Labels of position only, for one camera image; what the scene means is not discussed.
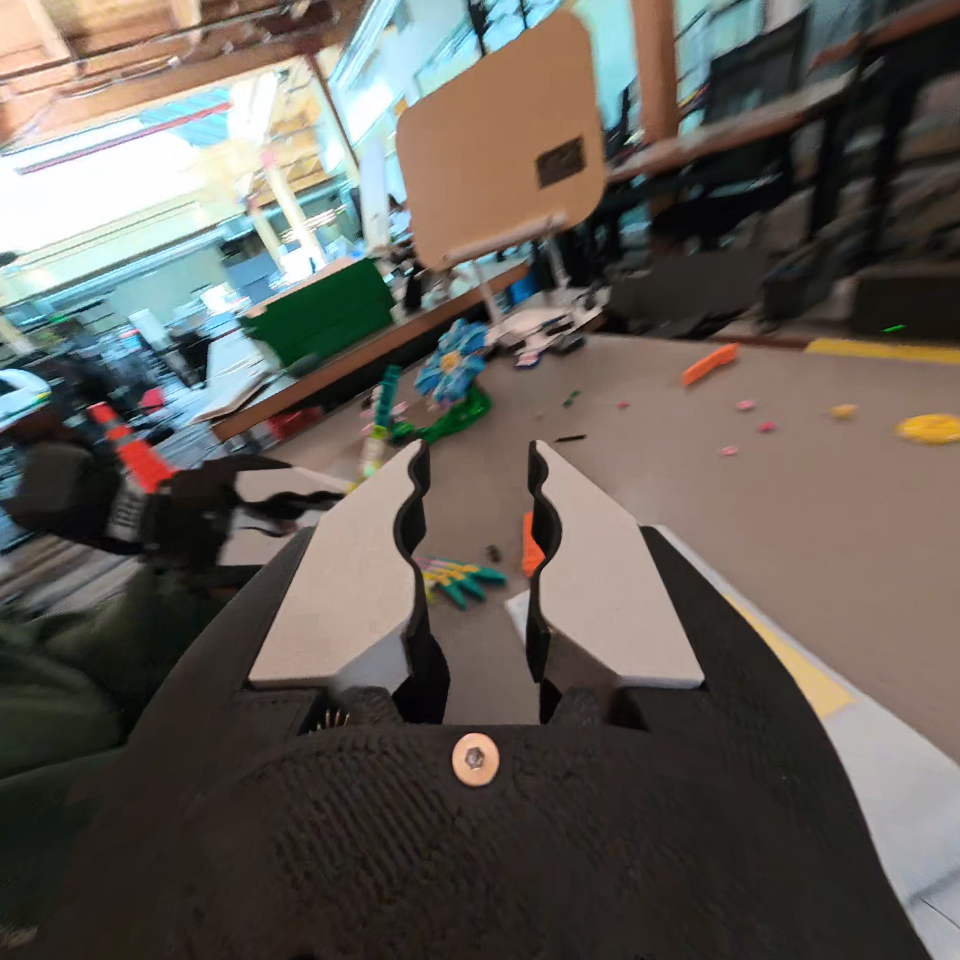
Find dark wooden desk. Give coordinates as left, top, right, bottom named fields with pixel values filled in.
left=607, top=0, right=960, bottom=226

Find colourful lego bird body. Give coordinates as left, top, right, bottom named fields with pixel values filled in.
left=358, top=365, right=406, bottom=481

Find lego instruction booklet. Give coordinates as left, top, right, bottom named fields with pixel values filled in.
left=504, top=525, right=960, bottom=960

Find long wooden table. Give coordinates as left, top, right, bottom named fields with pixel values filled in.
left=213, top=258, right=534, bottom=444

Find striped lego wing assembly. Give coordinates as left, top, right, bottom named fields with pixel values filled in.
left=414, top=555, right=509, bottom=610

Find yellow round lego piece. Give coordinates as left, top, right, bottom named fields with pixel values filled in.
left=894, top=414, right=960, bottom=446

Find orange traffic cone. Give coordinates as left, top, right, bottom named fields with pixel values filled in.
left=86, top=401, right=177, bottom=492

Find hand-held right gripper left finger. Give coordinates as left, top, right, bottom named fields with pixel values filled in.
left=247, top=438, right=453, bottom=695

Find person's green jacket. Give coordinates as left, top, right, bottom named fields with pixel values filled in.
left=0, top=562, right=264, bottom=931

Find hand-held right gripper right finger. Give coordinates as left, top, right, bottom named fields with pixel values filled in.
left=525, top=439, right=708, bottom=695

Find green box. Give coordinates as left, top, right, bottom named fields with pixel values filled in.
left=240, top=258, right=396, bottom=369

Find tan chair white legs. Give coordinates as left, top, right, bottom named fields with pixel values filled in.
left=395, top=9, right=609, bottom=354

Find lego flower model green base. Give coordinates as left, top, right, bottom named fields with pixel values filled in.
left=390, top=318, right=495, bottom=445

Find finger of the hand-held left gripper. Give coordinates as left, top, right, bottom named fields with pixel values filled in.
left=217, top=525, right=316, bottom=569
left=232, top=466, right=354, bottom=520

